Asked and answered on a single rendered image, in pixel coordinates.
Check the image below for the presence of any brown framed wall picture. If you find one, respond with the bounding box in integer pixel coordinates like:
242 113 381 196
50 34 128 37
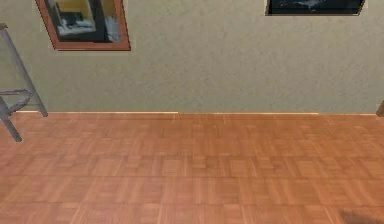
34 0 132 52

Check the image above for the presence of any black framed wall picture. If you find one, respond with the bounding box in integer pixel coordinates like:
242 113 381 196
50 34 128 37
265 0 367 17

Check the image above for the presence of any grey metal table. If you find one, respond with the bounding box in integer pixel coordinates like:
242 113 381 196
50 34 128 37
0 22 49 143

